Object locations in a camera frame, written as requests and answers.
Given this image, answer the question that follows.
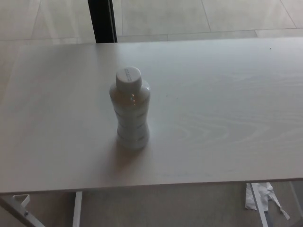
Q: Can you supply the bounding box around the white capped plastic bottle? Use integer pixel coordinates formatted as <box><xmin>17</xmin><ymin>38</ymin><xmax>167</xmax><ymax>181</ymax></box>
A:
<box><xmin>109</xmin><ymin>67</ymin><xmax>151</xmax><ymax>150</ymax></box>

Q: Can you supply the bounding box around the white upright table leg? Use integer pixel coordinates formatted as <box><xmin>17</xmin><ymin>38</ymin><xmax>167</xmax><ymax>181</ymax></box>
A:
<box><xmin>72</xmin><ymin>191</ymin><xmax>83</xmax><ymax>227</ymax></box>

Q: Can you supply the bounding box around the crumpled white paper scrap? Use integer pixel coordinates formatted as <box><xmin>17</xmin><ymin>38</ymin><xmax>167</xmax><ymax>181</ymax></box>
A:
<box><xmin>244</xmin><ymin>182</ymin><xmax>291</xmax><ymax>221</ymax></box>

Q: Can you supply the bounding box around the white slanted table leg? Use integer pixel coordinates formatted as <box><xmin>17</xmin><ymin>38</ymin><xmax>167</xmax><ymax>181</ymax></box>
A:
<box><xmin>251</xmin><ymin>182</ymin><xmax>272</xmax><ymax>227</ymax></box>

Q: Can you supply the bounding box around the white diagonal table brace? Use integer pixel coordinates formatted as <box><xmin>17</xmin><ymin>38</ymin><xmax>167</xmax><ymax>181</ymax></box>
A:
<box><xmin>0</xmin><ymin>195</ymin><xmax>46</xmax><ymax>227</ymax></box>

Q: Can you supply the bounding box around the black window frame post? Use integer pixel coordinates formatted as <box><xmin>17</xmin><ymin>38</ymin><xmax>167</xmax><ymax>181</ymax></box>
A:
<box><xmin>87</xmin><ymin>0</ymin><xmax>118</xmax><ymax>44</ymax></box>

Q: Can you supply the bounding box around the white table frame bracket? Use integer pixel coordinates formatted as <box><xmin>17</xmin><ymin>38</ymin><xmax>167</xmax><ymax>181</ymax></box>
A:
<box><xmin>12</xmin><ymin>193</ymin><xmax>30</xmax><ymax>207</ymax></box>

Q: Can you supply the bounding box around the grey table frame bar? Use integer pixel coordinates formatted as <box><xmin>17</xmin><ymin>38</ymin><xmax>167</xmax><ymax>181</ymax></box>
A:
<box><xmin>290</xmin><ymin>181</ymin><xmax>303</xmax><ymax>207</ymax></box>

